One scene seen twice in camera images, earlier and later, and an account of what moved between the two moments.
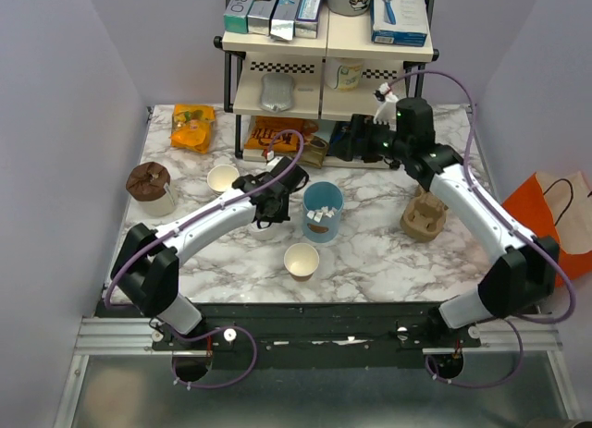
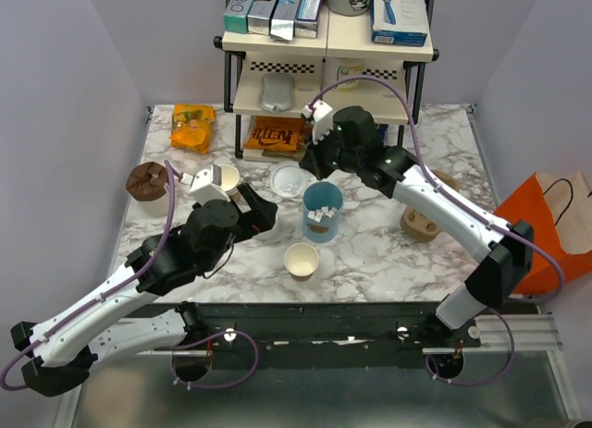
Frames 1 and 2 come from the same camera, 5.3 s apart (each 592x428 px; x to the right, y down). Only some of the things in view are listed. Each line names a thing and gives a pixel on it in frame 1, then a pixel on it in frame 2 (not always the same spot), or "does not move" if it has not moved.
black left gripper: x=282 y=216 -> x=260 y=218
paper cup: x=220 y=177 does not move
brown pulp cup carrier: x=424 y=216 does not move
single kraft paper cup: x=302 y=261 does not move
